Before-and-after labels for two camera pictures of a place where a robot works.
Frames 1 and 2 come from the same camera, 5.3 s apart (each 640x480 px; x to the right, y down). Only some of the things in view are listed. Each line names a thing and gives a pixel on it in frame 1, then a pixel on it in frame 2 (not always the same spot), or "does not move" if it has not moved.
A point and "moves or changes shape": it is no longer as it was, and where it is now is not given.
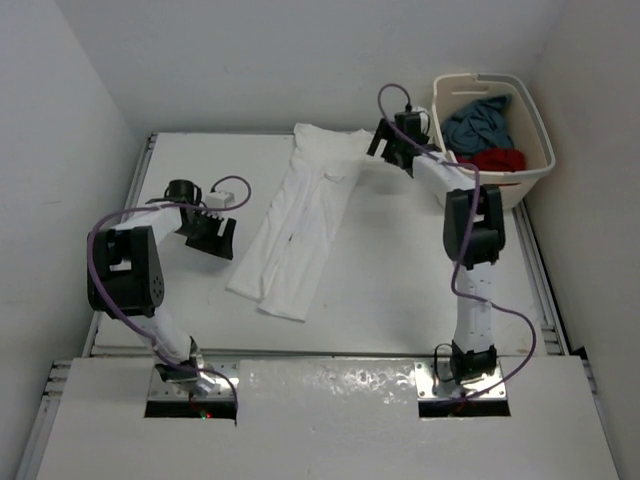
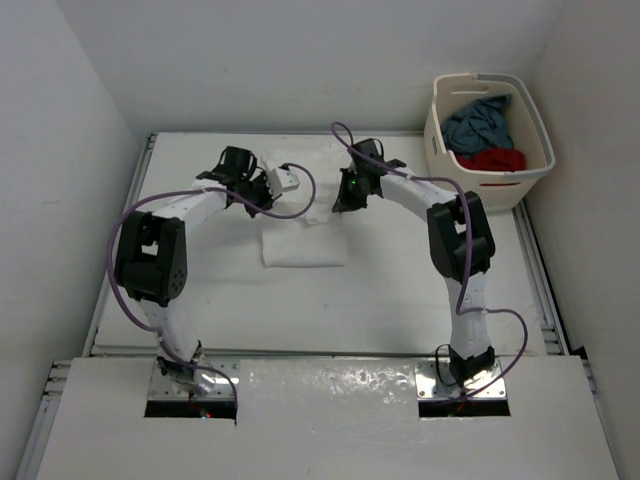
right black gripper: [385, 131] to [346, 200]
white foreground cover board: [326, 420] does not move
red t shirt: [498, 160] does not move
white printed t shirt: [278, 262] moves or changes shape
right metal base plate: [434, 380] does not move
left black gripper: [216, 245] to [267, 200]
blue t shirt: [484, 123] does not move
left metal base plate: [207, 387] does not move
